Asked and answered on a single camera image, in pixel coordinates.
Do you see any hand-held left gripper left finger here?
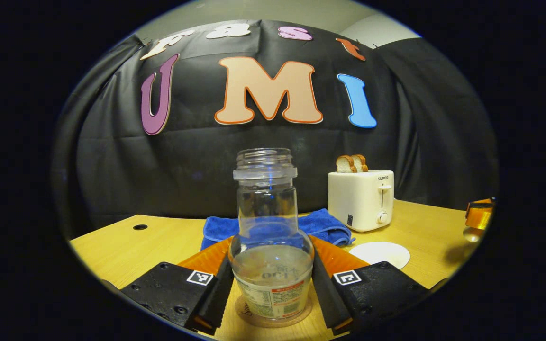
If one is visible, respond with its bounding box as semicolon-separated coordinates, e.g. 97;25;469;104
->
120;237;235;336

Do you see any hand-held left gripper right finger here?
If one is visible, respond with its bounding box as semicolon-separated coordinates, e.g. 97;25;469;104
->
310;235;431;336

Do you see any round cork coaster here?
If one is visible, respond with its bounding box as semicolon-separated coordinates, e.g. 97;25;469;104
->
234;295;312;328

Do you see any clear plastic water bottle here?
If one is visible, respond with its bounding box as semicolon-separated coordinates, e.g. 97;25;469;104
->
228;148;315;327

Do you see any cream ceramic teacup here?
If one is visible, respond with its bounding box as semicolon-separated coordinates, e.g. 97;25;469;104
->
349;242;411;270

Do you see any blue towel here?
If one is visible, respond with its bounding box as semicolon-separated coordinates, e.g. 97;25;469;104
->
200;208;355;251

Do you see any white toaster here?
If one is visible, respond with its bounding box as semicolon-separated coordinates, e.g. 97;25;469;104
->
328;170;395;233

